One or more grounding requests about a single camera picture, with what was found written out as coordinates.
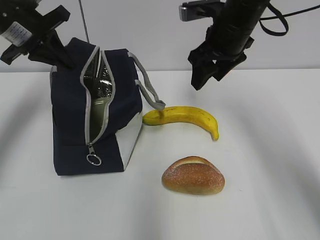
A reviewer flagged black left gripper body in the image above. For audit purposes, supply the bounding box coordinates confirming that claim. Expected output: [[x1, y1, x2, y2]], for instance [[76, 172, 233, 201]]
[[0, 4, 70, 65]]

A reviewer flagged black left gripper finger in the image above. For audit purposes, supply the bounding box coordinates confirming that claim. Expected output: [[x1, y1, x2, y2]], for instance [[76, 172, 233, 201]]
[[27, 39, 62, 66], [47, 30, 75, 69]]

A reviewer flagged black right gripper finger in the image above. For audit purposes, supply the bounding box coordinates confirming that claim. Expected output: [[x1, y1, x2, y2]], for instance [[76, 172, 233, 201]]
[[190, 60, 217, 91], [213, 57, 242, 81]]

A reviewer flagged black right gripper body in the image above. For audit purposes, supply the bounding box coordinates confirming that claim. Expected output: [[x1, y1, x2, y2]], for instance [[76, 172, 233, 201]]
[[188, 24, 254, 63]]

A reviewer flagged yellow banana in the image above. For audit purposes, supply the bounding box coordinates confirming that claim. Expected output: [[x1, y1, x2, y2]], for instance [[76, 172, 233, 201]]
[[142, 106, 220, 141]]

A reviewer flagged green lid glass container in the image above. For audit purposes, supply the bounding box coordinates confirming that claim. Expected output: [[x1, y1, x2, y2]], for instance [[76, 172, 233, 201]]
[[89, 97, 110, 141]]

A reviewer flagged navy blue lunch bag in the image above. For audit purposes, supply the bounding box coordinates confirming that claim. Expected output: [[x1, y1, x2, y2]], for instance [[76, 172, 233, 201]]
[[50, 38, 166, 176]]

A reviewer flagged brown bread roll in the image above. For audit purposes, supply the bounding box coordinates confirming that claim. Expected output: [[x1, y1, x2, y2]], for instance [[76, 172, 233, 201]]
[[161, 156, 226, 195]]

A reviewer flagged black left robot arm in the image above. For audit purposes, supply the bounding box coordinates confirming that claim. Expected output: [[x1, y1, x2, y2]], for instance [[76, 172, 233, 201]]
[[0, 0, 75, 69]]

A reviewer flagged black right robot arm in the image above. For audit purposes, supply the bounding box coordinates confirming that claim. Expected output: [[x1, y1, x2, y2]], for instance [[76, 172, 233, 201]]
[[188, 0, 270, 91]]

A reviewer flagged black cable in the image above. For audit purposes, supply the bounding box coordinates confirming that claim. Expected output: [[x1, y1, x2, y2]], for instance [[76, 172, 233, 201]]
[[258, 0, 320, 36]]

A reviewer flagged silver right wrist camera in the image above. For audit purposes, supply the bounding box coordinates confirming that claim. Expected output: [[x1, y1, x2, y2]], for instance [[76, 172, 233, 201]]
[[179, 0, 225, 22]]

